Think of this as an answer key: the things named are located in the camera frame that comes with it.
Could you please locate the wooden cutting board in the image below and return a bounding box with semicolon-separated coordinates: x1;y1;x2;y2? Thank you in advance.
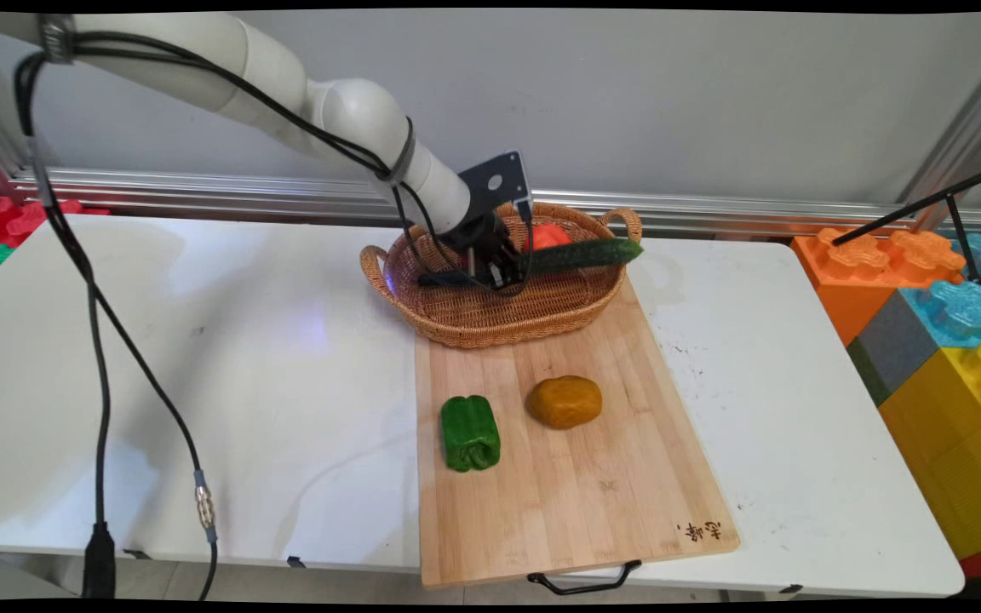
414;277;742;590

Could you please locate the orange brown potato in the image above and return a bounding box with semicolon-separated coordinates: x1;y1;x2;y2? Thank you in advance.
526;375;604;431

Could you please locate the black wrist camera mount plate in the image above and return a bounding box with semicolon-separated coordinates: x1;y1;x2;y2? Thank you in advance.
456;151;535;225

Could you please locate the black cable with metal connector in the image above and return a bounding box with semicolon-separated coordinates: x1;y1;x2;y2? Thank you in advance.
86;281;219;601

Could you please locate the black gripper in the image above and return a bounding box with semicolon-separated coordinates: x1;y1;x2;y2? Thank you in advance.
450;213;527;289

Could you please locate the woven wicker basket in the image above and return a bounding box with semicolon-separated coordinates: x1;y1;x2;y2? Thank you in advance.
359;202;644;350

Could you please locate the grey toy block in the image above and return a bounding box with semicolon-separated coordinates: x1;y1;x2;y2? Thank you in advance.
846;289;944;408

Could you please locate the black cable with plug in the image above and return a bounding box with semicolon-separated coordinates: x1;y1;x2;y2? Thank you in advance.
14;49;118;599

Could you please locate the yellow toy block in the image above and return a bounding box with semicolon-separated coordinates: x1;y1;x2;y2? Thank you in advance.
877;341;981;597

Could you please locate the blue toy block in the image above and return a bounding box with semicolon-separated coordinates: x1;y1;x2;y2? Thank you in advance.
899;232;981;350

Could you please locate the green bell pepper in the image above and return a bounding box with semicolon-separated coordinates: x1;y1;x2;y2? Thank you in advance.
440;395;502;473

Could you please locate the orange toy block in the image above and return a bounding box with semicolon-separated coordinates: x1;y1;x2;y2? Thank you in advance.
791;226;968;347

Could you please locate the slanted aluminium frame post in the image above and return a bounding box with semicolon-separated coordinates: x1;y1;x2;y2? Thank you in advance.
898;38;981;232

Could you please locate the black tripod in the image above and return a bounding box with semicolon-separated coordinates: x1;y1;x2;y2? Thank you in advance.
831;159;981;296

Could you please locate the horizontal aluminium frame rail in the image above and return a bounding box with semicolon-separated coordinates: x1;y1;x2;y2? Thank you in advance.
0;165;981;238

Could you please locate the long green cucumber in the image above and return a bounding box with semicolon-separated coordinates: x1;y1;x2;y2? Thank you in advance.
418;238;645;288

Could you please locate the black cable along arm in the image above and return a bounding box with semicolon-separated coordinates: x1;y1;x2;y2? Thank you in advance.
72;31;536;299

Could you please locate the red toy block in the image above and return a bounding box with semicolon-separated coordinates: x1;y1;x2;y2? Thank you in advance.
0;195;110;253

